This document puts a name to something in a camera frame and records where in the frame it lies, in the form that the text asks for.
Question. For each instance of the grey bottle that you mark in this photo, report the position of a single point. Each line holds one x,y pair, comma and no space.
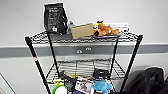
70,26

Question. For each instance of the orange plush toy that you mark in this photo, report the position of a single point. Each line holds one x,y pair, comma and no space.
105,30

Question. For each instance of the flat black item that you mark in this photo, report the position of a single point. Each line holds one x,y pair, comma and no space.
101,73

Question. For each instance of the large black printed bag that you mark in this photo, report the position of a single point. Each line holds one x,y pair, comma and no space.
55,18

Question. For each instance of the blue plush toy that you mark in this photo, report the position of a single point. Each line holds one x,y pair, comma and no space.
102,86

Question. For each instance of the green and white toy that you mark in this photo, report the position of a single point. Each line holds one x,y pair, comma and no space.
60,89

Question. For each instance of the black office chair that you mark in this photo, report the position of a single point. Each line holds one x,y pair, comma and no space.
150,81

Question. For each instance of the wall sockets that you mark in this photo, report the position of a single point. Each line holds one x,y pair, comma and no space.
83,50

